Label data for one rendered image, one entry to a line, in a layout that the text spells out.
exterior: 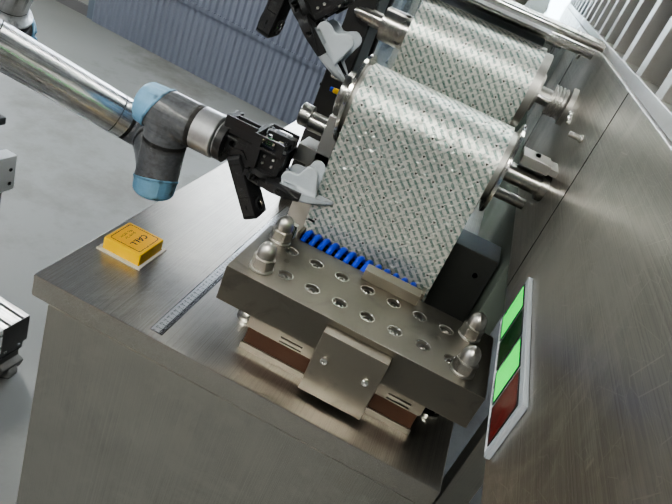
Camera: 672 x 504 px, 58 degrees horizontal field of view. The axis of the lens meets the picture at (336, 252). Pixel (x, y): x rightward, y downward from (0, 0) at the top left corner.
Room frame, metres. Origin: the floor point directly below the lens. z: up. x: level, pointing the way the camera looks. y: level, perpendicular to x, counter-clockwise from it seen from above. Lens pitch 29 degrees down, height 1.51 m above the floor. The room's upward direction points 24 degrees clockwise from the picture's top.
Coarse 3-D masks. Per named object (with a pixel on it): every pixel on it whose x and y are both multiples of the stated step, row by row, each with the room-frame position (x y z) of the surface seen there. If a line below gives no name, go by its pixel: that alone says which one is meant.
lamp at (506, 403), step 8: (512, 384) 0.47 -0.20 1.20; (504, 392) 0.48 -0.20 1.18; (512, 392) 0.46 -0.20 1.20; (504, 400) 0.46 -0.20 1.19; (512, 400) 0.44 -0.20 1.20; (496, 408) 0.47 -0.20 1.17; (504, 408) 0.45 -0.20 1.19; (512, 408) 0.43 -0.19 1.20; (496, 416) 0.45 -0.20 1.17; (504, 416) 0.44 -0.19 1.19; (496, 424) 0.44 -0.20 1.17
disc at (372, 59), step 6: (372, 54) 0.97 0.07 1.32; (366, 60) 0.94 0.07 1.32; (372, 60) 0.97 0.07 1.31; (366, 66) 0.94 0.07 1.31; (360, 72) 0.92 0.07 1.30; (354, 78) 0.91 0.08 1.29; (354, 84) 0.91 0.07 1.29; (348, 90) 0.90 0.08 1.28; (348, 96) 0.90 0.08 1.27; (342, 102) 0.90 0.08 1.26; (342, 108) 0.89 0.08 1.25; (342, 114) 0.90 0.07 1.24; (336, 120) 0.90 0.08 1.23; (336, 126) 0.90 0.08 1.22; (336, 132) 0.91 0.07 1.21; (336, 138) 0.93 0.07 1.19
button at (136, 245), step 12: (120, 228) 0.84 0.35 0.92; (132, 228) 0.86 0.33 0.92; (108, 240) 0.80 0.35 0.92; (120, 240) 0.81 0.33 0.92; (132, 240) 0.83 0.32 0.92; (144, 240) 0.84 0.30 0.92; (156, 240) 0.85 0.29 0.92; (120, 252) 0.80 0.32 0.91; (132, 252) 0.80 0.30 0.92; (144, 252) 0.81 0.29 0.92; (156, 252) 0.85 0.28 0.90
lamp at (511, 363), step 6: (516, 348) 0.53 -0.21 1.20; (510, 354) 0.53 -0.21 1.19; (516, 354) 0.52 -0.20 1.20; (510, 360) 0.52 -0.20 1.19; (516, 360) 0.50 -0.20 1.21; (504, 366) 0.53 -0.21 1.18; (510, 366) 0.51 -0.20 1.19; (516, 366) 0.49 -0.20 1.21; (498, 372) 0.53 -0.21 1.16; (504, 372) 0.52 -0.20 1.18; (510, 372) 0.50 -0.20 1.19; (498, 378) 0.52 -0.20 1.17; (504, 378) 0.50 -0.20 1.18; (498, 384) 0.51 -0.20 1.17; (504, 384) 0.49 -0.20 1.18; (498, 390) 0.50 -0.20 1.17
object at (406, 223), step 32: (352, 160) 0.90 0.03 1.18; (384, 160) 0.89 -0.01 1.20; (320, 192) 0.90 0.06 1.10; (352, 192) 0.90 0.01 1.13; (384, 192) 0.89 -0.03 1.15; (416, 192) 0.89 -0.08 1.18; (448, 192) 0.88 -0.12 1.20; (320, 224) 0.90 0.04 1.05; (352, 224) 0.90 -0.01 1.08; (384, 224) 0.89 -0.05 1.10; (416, 224) 0.89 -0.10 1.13; (448, 224) 0.88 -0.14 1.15; (384, 256) 0.89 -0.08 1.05; (416, 256) 0.88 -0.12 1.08
